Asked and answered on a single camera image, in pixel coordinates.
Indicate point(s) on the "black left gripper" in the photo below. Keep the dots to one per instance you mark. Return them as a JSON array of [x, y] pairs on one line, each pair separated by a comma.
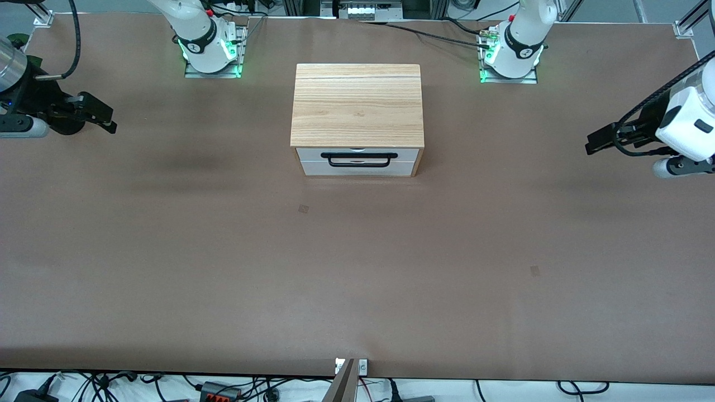
[[642, 127]]

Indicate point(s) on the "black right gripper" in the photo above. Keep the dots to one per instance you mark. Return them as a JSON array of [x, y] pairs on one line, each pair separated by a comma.
[[46, 105]]

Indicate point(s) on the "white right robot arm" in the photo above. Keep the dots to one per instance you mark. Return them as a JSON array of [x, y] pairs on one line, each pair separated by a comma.
[[195, 33]]

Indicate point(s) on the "light wooden drawer cabinet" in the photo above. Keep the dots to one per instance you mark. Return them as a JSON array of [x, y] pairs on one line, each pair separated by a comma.
[[357, 106]]

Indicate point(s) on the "white terminal block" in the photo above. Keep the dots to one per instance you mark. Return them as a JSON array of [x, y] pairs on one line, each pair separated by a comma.
[[363, 9]]

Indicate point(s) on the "black power adapter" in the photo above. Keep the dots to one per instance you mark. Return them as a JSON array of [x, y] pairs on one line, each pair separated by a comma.
[[34, 396]]

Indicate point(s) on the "black box with red connectors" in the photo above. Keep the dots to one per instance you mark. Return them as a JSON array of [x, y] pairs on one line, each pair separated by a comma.
[[219, 391]]

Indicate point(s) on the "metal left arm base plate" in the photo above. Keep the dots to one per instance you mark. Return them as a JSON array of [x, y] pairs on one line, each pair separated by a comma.
[[508, 80]]

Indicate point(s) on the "aluminium corner bracket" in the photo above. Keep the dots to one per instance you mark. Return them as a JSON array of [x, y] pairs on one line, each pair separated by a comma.
[[43, 19], [683, 29]]

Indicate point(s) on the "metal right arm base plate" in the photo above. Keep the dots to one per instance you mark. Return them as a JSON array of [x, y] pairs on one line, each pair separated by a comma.
[[241, 50]]

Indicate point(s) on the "small metal bracket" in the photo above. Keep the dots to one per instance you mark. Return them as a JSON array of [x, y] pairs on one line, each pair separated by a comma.
[[363, 367]]

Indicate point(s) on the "wooden post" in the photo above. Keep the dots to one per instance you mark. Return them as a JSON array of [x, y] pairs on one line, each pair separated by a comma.
[[342, 388]]

